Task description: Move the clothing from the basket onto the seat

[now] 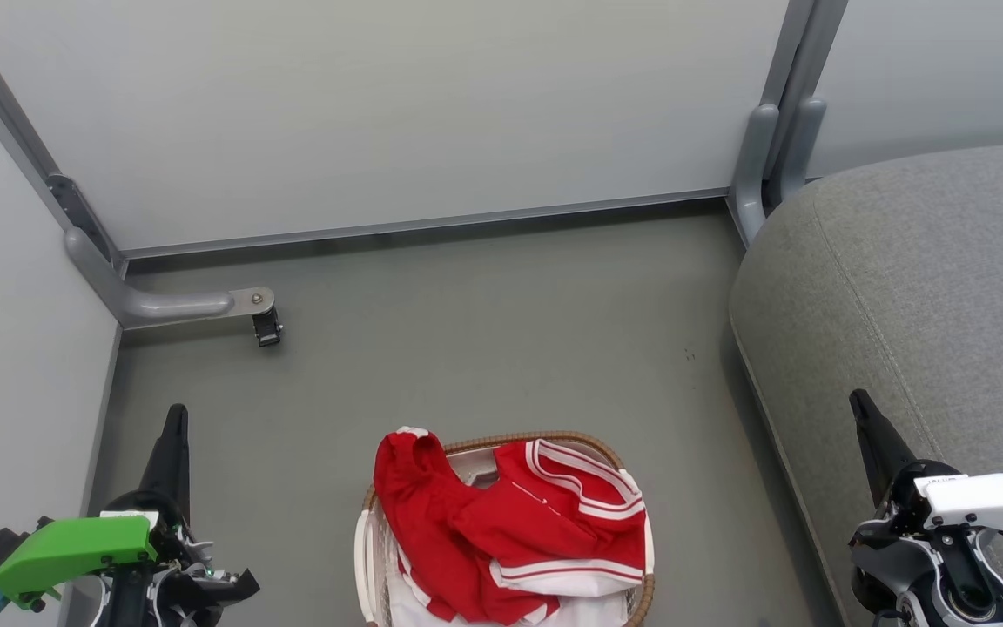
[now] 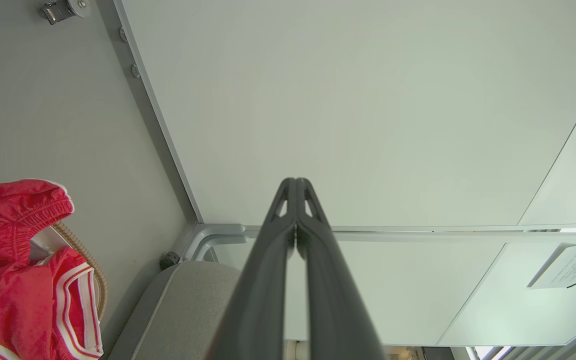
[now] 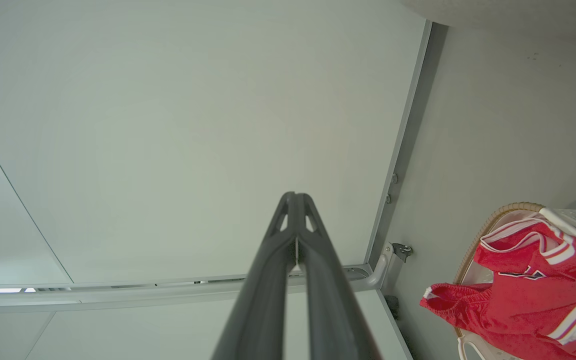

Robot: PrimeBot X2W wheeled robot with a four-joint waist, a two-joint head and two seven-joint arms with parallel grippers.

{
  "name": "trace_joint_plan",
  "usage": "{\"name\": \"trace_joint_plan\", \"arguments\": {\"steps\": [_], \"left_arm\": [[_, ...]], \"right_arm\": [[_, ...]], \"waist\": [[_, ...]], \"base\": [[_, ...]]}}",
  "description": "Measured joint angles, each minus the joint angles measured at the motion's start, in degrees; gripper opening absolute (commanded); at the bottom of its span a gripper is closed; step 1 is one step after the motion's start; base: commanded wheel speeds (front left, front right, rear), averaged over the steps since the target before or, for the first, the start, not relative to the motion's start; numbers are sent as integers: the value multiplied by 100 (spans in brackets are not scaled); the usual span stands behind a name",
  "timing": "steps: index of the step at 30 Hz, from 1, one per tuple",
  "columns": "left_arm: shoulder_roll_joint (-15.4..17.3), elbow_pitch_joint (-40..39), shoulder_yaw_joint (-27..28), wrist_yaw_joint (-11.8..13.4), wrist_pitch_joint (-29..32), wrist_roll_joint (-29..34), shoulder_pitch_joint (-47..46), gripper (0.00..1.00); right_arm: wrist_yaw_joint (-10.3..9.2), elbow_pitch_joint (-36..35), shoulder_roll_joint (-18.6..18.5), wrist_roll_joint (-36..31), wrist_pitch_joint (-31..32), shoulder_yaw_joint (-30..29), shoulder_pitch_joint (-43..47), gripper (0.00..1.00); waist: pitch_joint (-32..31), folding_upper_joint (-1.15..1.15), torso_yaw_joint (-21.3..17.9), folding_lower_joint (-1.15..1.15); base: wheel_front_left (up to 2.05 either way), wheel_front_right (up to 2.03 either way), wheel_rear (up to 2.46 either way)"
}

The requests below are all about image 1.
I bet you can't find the grey metal partition post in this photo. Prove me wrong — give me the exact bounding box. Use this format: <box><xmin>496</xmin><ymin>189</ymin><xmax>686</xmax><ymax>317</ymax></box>
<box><xmin>761</xmin><ymin>0</ymin><xmax>851</xmax><ymax>179</ymax></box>
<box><xmin>0</xmin><ymin>0</ymin><xmax>130</xmax><ymax>273</ymax></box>

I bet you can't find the red garment with white stripes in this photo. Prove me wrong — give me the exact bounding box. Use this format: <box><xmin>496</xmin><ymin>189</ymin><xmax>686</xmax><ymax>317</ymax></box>
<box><xmin>373</xmin><ymin>426</ymin><xmax>649</xmax><ymax>626</ymax></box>

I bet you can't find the grey fabric sofa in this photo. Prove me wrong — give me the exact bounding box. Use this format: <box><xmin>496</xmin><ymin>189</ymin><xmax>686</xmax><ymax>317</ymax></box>
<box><xmin>728</xmin><ymin>141</ymin><xmax>1003</xmax><ymax>627</ymax></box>

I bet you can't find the white laundry basket brown rim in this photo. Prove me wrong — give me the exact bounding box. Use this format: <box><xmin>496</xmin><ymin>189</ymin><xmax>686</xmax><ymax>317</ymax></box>
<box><xmin>353</xmin><ymin>430</ymin><xmax>656</xmax><ymax>627</ymax></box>

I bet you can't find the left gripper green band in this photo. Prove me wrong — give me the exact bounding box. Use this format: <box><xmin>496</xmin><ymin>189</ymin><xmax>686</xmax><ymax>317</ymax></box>
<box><xmin>0</xmin><ymin>403</ymin><xmax>261</xmax><ymax>627</ymax></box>

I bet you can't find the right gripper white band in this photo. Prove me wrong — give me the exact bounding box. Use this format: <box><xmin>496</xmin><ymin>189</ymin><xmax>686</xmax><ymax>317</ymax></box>
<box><xmin>848</xmin><ymin>388</ymin><xmax>1003</xmax><ymax>602</ymax></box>

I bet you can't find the grey partition foot with plate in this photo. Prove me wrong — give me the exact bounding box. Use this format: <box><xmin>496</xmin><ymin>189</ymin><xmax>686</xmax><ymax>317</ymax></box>
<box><xmin>64</xmin><ymin>226</ymin><xmax>278</xmax><ymax>332</ymax></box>

